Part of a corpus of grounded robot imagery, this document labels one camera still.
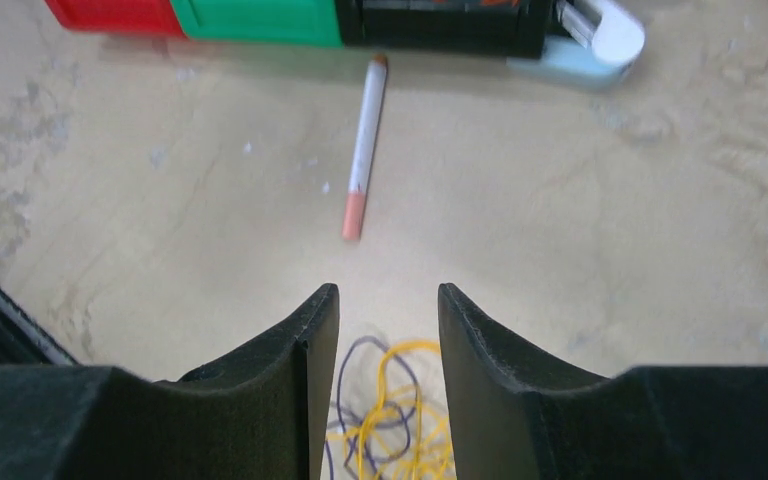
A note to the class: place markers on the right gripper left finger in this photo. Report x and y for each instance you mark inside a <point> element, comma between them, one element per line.
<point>257,412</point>

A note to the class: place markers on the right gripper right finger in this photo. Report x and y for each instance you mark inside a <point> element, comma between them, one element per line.
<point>518,412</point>

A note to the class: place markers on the black plastic bin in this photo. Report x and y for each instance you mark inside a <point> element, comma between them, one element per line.
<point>495,28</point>

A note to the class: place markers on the green plastic bin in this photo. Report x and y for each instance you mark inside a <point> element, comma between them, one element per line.
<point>302,22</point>

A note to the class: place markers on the red plastic bin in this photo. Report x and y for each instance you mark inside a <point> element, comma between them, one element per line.
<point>149,17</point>

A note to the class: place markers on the white orange tipped pen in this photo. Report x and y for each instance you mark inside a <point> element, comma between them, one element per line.
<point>365,142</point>

